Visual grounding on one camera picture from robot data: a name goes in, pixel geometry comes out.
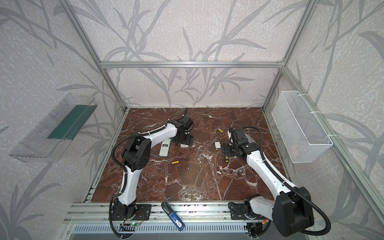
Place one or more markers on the blue black utility knife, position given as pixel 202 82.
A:
pixel 173 216

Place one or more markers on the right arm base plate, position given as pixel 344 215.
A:
pixel 240 211

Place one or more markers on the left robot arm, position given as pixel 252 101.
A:
pixel 132 154

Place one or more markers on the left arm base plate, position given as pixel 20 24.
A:
pixel 139 212

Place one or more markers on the clear plastic wall bin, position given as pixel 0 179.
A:
pixel 48 141

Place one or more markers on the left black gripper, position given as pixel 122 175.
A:
pixel 186 140

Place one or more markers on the white wire mesh basket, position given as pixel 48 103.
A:
pixel 301 131

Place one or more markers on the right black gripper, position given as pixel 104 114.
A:
pixel 226 149

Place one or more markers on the white remote red keypad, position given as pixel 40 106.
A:
pixel 164 150

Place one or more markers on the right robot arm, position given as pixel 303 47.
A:
pixel 291 209

